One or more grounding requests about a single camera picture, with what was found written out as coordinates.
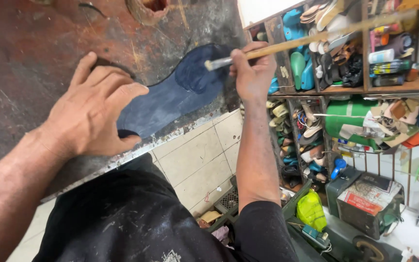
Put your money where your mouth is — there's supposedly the person's left hand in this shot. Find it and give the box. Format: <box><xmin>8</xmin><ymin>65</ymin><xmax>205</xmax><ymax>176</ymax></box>
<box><xmin>42</xmin><ymin>51</ymin><xmax>150</xmax><ymax>158</ymax></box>

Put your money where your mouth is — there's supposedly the person's right hand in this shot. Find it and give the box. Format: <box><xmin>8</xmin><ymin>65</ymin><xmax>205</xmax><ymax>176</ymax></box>
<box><xmin>229</xmin><ymin>41</ymin><xmax>278</xmax><ymax>105</ymax></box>

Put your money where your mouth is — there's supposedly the wooden handled glue brush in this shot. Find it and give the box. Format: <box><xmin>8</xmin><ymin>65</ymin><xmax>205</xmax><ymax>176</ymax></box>
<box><xmin>204</xmin><ymin>9</ymin><xmax>418</xmax><ymax>72</ymax></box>

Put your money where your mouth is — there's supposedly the blue leather sole piece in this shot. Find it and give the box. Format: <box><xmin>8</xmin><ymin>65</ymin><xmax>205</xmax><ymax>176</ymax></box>
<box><xmin>116</xmin><ymin>43</ymin><xmax>234</xmax><ymax>139</ymax></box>

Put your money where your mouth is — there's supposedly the wooden shelf of shoe parts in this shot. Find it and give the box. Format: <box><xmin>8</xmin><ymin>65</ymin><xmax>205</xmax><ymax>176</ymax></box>
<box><xmin>243</xmin><ymin>0</ymin><xmax>419</xmax><ymax>193</ymax></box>

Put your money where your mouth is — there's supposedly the black curved scrap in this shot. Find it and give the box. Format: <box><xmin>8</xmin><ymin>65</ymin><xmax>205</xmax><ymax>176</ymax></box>
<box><xmin>78</xmin><ymin>2</ymin><xmax>107</xmax><ymax>17</ymax></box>

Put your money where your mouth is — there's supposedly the person's black shirt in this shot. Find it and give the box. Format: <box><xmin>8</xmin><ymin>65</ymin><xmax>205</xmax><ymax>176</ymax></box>
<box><xmin>32</xmin><ymin>153</ymin><xmax>299</xmax><ymax>262</ymax></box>

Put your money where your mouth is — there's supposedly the brown round glue pot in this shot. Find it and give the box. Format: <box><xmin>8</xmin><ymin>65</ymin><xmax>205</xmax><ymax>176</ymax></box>
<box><xmin>125</xmin><ymin>0</ymin><xmax>171</xmax><ymax>26</ymax></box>

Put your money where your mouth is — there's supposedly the dark crate with scraps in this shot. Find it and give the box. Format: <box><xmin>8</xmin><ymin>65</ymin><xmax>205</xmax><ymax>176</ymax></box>
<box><xmin>196</xmin><ymin>176</ymin><xmax>240</xmax><ymax>241</ymax></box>

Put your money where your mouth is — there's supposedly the yellow plastic bag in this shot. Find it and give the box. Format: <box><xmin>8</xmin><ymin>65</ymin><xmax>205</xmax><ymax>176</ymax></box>
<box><xmin>296</xmin><ymin>188</ymin><xmax>328</xmax><ymax>232</ymax></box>

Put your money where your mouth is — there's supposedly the green metal machine box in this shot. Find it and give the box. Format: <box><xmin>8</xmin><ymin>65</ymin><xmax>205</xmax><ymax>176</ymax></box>
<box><xmin>325</xmin><ymin>167</ymin><xmax>406</xmax><ymax>240</ymax></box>

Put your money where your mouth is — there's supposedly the teal plug adapter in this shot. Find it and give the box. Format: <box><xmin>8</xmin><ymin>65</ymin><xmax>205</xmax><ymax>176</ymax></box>
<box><xmin>301</xmin><ymin>224</ymin><xmax>331</xmax><ymax>251</ymax></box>

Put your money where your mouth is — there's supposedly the black machine wheel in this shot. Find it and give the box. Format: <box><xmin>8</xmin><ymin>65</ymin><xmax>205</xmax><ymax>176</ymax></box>
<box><xmin>352</xmin><ymin>235</ymin><xmax>390</xmax><ymax>262</ymax></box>

